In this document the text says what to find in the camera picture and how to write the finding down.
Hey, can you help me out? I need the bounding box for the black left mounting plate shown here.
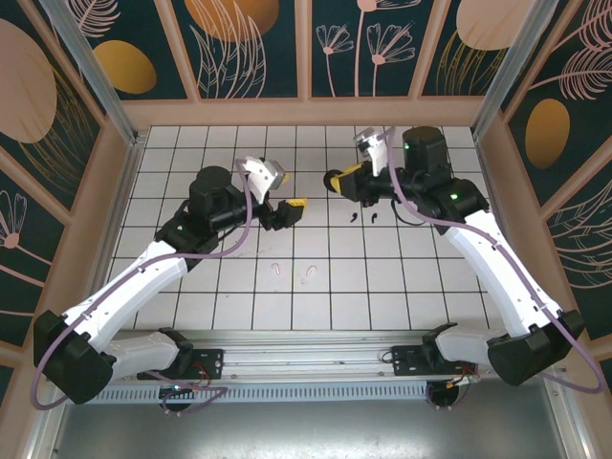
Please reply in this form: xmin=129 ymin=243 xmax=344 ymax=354
xmin=137 ymin=347 xmax=226 ymax=383

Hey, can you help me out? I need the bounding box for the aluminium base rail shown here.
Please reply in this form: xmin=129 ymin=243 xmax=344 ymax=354
xmin=114 ymin=328 xmax=484 ymax=383

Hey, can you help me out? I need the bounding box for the grey metal sheet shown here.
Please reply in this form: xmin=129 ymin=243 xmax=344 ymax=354
xmin=47 ymin=401 xmax=565 ymax=459

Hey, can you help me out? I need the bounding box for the slotted grey cable duct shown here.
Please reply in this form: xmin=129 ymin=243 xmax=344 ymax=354
xmin=47 ymin=380 xmax=431 ymax=405

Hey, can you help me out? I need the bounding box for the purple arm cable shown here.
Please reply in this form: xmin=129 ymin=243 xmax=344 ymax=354
xmin=29 ymin=160 xmax=254 ymax=415
xmin=377 ymin=126 xmax=608 ymax=396

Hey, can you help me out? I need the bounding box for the round black cable port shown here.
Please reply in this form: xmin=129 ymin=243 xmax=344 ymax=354
xmin=426 ymin=382 xmax=463 ymax=410
xmin=160 ymin=386 xmax=192 ymax=415

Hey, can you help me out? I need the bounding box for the aluminium side rail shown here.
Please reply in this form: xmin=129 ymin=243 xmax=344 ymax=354
xmin=99 ymin=136 xmax=147 ymax=273
xmin=470 ymin=128 xmax=508 ymax=230

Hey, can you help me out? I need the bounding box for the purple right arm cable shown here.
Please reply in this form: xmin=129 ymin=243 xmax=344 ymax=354
xmin=377 ymin=126 xmax=608 ymax=396

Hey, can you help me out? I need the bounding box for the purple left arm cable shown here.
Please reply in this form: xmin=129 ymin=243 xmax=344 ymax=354
xmin=29 ymin=160 xmax=254 ymax=415

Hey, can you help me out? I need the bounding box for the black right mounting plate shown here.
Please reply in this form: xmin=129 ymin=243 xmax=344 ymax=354
xmin=390 ymin=344 xmax=479 ymax=379

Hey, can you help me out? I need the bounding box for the aluminium corner post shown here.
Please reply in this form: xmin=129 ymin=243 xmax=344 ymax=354
xmin=470 ymin=0 xmax=561 ymax=140
xmin=37 ymin=0 xmax=147 ymax=147

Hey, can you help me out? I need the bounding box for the black mounting plate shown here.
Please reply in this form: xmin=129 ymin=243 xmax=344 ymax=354
xmin=137 ymin=347 xmax=226 ymax=383
xmin=390 ymin=344 xmax=479 ymax=379

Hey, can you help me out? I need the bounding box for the thin black cable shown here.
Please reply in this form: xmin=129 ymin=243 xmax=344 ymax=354
xmin=391 ymin=198 xmax=434 ymax=227

